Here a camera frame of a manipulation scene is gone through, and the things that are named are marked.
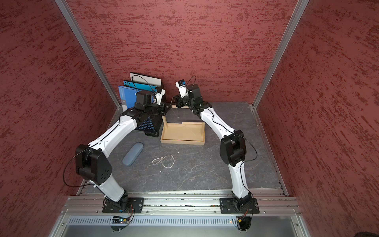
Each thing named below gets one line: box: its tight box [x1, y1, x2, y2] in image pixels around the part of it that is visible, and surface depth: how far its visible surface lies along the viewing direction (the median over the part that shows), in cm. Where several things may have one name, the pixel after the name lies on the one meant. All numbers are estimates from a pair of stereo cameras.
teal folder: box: [123, 80, 158, 93], surface depth 94 cm
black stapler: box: [144, 131, 160, 138], surface depth 102 cm
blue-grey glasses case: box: [122, 142, 144, 167], surface depth 92 cm
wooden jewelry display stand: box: [160, 104, 206, 146], surface depth 105 cm
